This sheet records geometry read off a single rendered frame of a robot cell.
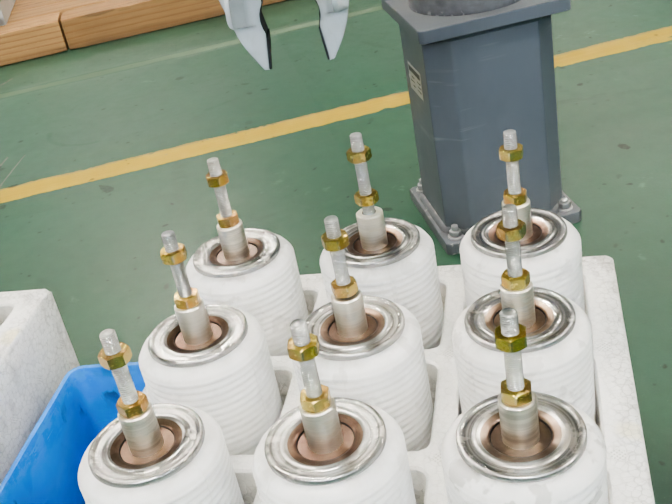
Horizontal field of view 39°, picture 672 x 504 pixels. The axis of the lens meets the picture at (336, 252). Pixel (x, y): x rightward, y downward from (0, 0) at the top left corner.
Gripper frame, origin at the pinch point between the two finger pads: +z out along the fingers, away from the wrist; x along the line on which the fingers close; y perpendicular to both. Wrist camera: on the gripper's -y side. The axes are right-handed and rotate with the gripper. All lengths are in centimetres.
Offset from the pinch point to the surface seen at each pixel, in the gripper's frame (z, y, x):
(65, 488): 42, -9, -31
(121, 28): 44, -179, -61
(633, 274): 47, -38, 30
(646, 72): 47, -100, 49
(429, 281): 24.1, -8.1, 6.0
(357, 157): 13.1, -10.0, 1.9
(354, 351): 21.1, 4.1, 0.1
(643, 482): 28.4, 12.3, 17.4
